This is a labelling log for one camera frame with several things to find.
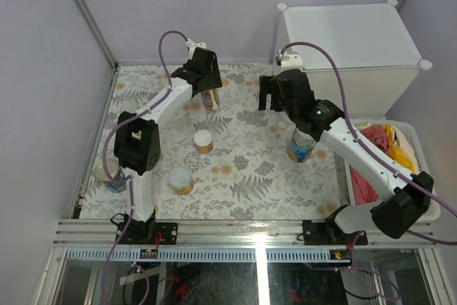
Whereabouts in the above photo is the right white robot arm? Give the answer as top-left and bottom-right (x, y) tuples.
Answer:
(258, 69), (433, 244)

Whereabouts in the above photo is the tall can with spoon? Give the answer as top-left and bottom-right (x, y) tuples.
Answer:
(201, 89), (213, 111)

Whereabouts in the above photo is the yellow cloth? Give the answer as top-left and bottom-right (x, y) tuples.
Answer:
(383, 125), (419, 174)

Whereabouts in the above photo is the white slotted cable duct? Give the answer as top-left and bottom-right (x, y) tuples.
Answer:
(67, 247), (350, 264)

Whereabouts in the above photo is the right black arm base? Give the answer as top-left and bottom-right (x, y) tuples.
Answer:
(296, 205), (373, 247)

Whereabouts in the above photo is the short orange can white lid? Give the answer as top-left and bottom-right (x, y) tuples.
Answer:
(194, 130), (214, 154)

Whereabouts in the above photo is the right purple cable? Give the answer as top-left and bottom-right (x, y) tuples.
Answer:
(278, 41), (457, 247)

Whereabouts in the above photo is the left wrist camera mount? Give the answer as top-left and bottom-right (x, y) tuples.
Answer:
(186, 39), (207, 59)

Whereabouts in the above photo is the red cloth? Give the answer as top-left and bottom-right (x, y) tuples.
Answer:
(350, 124), (391, 205)

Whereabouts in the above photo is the blue can silver top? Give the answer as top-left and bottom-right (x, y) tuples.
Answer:
(93, 158), (126, 194)

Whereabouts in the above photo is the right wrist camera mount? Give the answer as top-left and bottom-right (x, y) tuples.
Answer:
(275, 52), (303, 73)

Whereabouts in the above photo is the white laundry basket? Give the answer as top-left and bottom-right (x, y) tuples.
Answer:
(351, 118), (441, 224)

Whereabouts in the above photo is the blue can with clear lid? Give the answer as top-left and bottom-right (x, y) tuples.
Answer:
(287, 129), (316, 163)

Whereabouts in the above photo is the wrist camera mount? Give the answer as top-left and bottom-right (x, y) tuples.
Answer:
(186, 39), (207, 59)
(275, 52), (303, 73)

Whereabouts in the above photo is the aluminium rail frame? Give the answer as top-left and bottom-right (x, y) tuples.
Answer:
(54, 219), (436, 249)

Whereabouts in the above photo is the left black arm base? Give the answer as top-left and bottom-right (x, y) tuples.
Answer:
(110, 213), (179, 246)

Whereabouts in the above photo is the white plastic cube cabinet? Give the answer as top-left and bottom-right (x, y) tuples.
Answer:
(275, 0), (433, 119)

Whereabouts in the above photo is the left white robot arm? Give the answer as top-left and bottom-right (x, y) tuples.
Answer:
(114, 42), (222, 244)

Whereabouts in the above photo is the purple cable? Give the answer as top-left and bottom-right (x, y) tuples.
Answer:
(278, 41), (457, 247)
(101, 29), (191, 305)

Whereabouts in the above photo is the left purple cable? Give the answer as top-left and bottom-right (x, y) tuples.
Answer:
(101, 29), (191, 305)

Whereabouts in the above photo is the wide orange can white lid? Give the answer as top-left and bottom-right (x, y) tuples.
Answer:
(169, 166), (194, 195)

